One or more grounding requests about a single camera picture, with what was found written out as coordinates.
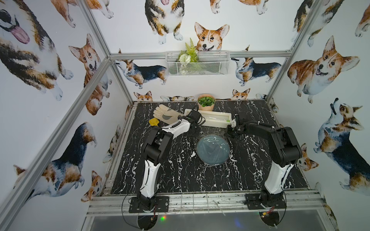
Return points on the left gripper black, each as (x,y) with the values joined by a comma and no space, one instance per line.
(197,118)

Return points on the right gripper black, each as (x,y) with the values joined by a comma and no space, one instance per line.
(229,134)

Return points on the cream plastic wrap dispenser box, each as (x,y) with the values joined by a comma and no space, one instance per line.
(215,119)

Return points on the blue-grey ceramic plate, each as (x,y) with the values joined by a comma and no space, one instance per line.
(213,149)

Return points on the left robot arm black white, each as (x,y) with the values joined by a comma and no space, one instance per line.
(159,142)

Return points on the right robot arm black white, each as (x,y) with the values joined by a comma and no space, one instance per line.
(283,149)

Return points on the pink pot with green plant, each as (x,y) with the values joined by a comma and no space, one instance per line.
(206,102)

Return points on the beige work glove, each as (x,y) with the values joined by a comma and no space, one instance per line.
(166,115)

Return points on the yellow toy shovel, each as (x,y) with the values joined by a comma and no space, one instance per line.
(154,122)

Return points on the green fern with white flower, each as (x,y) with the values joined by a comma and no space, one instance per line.
(188,61)

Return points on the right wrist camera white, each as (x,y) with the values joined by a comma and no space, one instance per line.
(233,123)

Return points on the white wire wall basket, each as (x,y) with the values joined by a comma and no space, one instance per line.
(205,63)

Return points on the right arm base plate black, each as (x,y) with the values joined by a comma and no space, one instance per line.
(263,200)

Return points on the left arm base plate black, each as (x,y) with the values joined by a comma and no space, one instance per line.
(145,205)

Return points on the aluminium front rail frame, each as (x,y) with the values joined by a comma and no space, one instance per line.
(197,203)

